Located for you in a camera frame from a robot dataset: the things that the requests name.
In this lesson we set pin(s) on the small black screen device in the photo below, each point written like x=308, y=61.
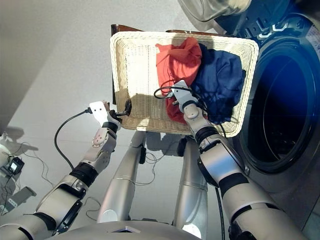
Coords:
x=16, y=165

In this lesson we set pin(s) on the navy blue garment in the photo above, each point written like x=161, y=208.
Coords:
x=220, y=82

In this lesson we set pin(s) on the pale woven laundry basket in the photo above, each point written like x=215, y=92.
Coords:
x=140, y=75

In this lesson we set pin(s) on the grey washing machine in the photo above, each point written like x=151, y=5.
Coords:
x=287, y=180

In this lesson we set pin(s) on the orange garment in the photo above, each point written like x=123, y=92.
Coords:
x=177, y=60

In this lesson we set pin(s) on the silver robot torso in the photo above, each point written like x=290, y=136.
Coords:
x=125, y=231

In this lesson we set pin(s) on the brown wooden stool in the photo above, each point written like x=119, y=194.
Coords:
x=127, y=27

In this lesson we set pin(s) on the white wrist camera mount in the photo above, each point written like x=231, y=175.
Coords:
x=98, y=111
x=183, y=93

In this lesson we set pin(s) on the grey equipment stand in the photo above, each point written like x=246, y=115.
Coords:
x=21, y=196

